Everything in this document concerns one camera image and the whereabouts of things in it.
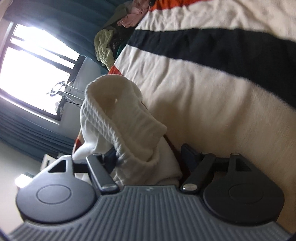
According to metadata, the olive grey garment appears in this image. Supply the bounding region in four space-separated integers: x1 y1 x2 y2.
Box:
103 1 132 28

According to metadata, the striped bed blanket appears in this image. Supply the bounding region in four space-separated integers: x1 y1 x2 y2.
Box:
108 1 295 232

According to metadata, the white knit sweater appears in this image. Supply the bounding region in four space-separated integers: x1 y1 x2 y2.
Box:
72 75 182 187

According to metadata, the pink garment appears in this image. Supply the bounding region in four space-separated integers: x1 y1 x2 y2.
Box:
117 0 151 28

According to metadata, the teal curtain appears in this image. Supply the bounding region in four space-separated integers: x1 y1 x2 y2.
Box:
4 0 124 62
1 99 75 161

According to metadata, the teal curtain left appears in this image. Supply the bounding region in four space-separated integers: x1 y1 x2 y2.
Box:
1 99 75 161

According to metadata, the teal curtain right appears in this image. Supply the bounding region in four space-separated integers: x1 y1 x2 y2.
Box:
4 0 124 62

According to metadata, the metal tripod stand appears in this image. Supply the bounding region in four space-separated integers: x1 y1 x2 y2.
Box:
47 81 84 105

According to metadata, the window with dark frame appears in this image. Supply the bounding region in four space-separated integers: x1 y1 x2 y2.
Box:
1 22 85 121

